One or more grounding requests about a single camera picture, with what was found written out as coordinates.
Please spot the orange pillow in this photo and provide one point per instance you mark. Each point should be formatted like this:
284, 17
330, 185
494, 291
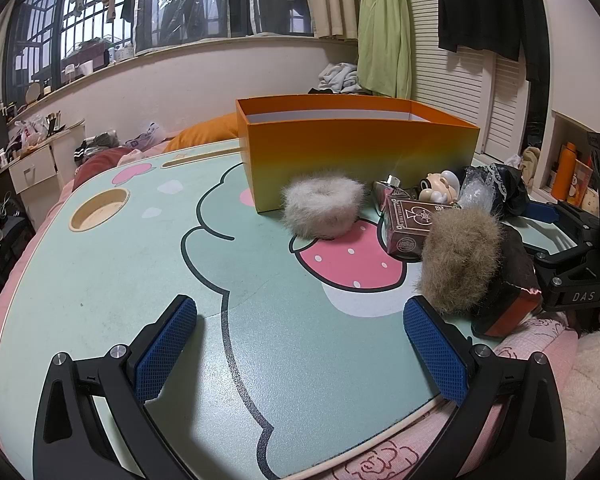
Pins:
205, 132

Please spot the orange printed box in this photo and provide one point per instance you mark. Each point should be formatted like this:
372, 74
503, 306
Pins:
580, 185

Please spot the round mirror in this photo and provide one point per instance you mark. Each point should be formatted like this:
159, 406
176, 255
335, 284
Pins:
32, 92

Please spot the orange cardboard box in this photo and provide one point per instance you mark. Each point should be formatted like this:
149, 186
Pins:
355, 160

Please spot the dark red card box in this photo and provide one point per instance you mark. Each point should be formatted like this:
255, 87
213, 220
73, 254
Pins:
410, 222

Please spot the clear plastic bag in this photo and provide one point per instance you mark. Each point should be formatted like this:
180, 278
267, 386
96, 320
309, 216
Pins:
475, 187

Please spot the small doll figurine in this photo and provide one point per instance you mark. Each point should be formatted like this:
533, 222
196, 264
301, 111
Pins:
442, 185

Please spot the brown fur scrunchie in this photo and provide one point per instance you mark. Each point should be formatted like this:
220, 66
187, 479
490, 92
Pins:
460, 255

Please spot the orange bottle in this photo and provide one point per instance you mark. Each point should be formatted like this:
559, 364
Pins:
565, 170

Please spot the beige cloth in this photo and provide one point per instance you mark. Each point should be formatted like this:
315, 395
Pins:
530, 162

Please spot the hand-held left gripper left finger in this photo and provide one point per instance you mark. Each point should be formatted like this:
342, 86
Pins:
165, 350

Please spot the black hanging garment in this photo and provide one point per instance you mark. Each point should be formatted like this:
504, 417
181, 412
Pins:
480, 5

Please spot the green hanging garment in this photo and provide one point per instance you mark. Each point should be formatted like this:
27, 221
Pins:
382, 35

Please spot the mint green printed desktop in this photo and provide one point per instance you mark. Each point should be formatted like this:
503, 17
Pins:
105, 285

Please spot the maroon cushion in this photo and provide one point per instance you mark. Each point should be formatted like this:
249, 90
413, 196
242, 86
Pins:
100, 162

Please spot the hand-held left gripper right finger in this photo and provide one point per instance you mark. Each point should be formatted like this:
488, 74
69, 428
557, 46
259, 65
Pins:
435, 350

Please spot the dark glossy bag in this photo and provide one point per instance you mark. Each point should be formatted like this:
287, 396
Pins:
512, 280

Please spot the clear plastic garment cover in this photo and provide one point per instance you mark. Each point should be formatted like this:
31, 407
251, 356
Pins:
190, 0

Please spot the black lace hair accessory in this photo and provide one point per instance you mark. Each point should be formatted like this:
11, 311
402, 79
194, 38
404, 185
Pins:
502, 187

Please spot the cream fleece blanket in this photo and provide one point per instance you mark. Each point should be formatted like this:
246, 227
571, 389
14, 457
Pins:
595, 390

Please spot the white desk with drawer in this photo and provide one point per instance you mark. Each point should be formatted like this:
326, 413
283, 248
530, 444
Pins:
35, 165

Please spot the white purple cloth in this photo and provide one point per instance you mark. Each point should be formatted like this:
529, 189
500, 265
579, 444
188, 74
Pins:
147, 132

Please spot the white louvered closet door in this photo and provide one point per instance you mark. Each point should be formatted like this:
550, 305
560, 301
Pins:
460, 80

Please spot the white plastic bag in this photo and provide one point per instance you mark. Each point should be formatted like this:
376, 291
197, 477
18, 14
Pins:
30, 132

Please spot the black white striped clothes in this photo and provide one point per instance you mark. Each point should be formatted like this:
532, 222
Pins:
87, 147

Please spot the barred window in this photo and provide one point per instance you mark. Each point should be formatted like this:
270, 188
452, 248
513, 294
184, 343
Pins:
80, 25

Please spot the grey fur scrunchie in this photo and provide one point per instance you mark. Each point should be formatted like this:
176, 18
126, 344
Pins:
322, 205

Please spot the white clothes pile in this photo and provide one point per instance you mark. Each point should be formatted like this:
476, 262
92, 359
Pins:
337, 77

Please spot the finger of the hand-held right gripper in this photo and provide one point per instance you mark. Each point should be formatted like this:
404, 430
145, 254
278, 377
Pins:
542, 210
575, 290

